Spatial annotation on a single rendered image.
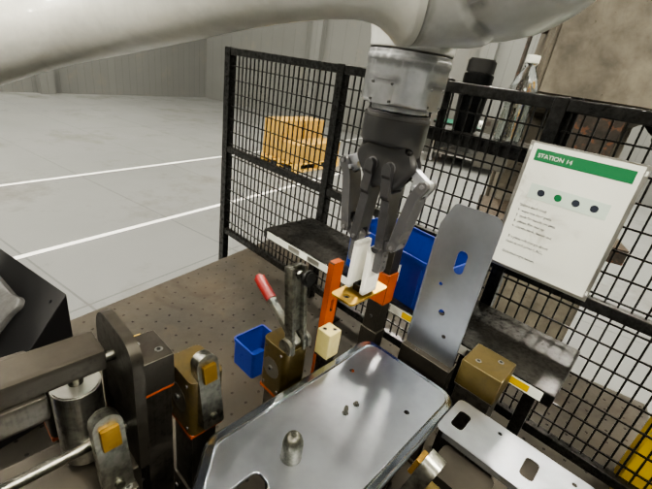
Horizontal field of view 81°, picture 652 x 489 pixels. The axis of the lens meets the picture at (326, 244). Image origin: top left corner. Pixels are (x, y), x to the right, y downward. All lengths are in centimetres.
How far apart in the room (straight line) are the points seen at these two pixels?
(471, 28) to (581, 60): 220
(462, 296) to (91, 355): 63
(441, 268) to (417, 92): 46
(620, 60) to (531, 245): 161
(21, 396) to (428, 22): 53
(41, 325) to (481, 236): 92
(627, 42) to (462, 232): 186
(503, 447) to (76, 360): 66
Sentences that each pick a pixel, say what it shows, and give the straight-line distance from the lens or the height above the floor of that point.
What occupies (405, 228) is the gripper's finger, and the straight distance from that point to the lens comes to 46.
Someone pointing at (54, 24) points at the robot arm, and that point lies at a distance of 45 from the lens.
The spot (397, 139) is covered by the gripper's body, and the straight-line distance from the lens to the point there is 44.
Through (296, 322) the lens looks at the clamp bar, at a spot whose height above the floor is 110.
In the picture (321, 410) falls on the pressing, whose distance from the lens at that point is 72.
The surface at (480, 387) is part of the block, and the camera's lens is 84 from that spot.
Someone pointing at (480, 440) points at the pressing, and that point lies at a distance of 78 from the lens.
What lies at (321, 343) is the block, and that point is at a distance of 79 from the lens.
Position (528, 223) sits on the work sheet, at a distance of 103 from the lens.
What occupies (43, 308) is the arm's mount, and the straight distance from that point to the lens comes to 105.
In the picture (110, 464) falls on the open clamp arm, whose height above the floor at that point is 104.
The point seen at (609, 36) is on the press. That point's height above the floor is 186.
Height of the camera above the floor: 154
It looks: 25 degrees down
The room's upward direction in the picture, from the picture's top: 9 degrees clockwise
